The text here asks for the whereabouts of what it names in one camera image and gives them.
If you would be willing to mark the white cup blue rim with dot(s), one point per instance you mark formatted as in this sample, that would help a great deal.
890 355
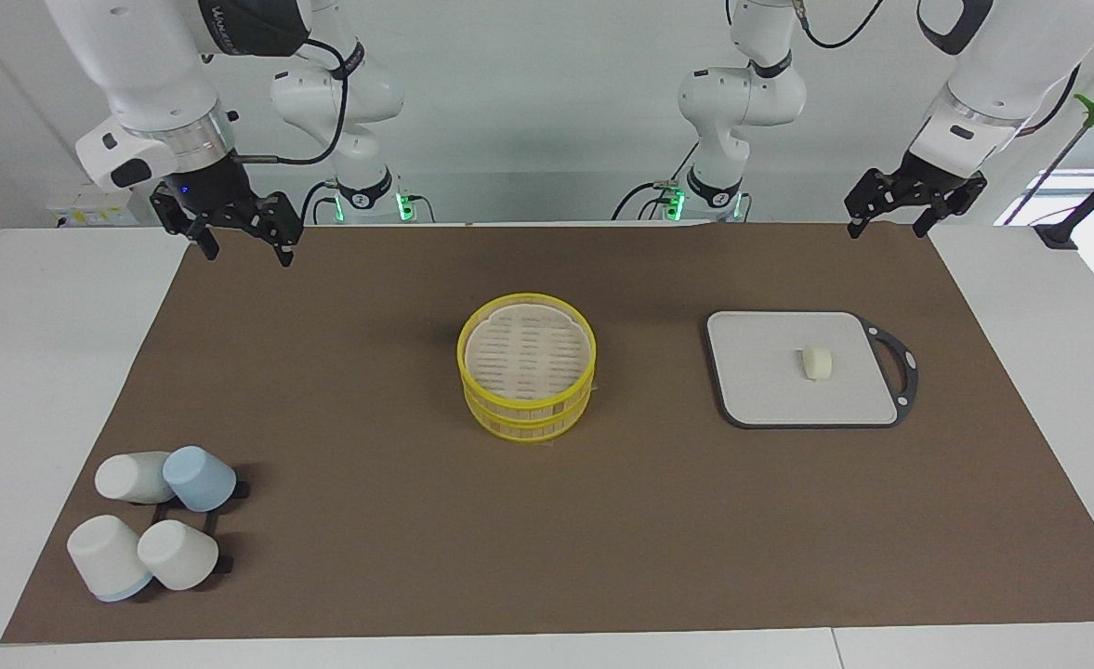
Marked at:
105 557

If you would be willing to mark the yellow bamboo steamer basket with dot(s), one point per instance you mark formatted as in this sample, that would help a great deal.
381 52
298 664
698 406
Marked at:
528 415

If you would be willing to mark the plain white cup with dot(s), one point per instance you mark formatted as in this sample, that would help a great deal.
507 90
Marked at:
128 477
177 555

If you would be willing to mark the white labelled box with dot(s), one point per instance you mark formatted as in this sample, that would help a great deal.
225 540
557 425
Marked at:
91 209

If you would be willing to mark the black cup rack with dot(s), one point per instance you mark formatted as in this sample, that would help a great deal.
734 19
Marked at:
227 564

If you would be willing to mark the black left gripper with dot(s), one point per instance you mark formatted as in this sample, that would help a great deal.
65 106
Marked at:
923 183

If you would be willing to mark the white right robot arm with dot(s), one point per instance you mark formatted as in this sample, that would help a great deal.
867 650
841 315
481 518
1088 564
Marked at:
138 56

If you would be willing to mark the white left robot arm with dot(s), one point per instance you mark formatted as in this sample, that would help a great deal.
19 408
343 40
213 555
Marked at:
1011 65

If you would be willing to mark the light blue cup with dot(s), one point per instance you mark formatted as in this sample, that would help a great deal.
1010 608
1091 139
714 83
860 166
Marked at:
198 478

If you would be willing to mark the brown table mat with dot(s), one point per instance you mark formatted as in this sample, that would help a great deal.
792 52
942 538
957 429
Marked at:
370 511

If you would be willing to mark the white steamed bun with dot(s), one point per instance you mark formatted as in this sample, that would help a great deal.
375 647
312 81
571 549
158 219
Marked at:
816 362

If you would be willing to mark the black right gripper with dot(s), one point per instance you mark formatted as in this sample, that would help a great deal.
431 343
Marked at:
217 190

